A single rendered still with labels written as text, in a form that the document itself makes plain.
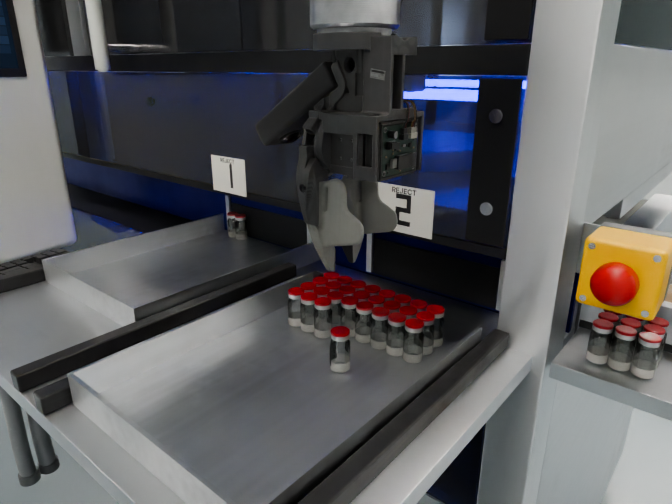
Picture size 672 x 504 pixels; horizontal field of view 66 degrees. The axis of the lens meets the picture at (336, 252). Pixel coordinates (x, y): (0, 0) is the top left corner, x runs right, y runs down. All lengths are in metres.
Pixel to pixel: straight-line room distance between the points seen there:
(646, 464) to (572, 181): 1.55
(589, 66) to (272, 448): 0.44
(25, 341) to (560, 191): 0.63
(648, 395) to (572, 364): 0.08
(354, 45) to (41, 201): 0.96
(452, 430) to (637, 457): 1.56
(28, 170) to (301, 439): 0.93
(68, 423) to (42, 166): 0.80
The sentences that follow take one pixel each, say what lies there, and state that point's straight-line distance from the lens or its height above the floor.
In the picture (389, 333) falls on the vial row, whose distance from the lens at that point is 0.58.
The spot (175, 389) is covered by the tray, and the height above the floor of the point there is 0.88.
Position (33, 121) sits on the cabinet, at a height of 1.08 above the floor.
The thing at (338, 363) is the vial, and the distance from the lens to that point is 0.55.
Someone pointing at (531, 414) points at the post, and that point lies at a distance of 0.67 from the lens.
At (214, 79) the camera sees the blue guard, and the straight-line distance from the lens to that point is 0.88.
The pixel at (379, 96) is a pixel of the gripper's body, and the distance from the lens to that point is 0.43.
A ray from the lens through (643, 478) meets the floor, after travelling 1.97.
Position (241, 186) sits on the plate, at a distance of 0.85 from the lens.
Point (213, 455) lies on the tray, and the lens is 0.47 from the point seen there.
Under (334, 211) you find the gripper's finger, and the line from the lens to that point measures 0.47.
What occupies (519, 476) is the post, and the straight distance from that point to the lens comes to 0.73.
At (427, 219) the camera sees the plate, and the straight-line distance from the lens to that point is 0.64.
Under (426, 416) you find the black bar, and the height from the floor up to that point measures 0.89.
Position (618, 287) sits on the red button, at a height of 1.00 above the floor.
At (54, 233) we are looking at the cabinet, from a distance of 1.30.
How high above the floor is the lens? 1.19
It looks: 20 degrees down
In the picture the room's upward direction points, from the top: straight up
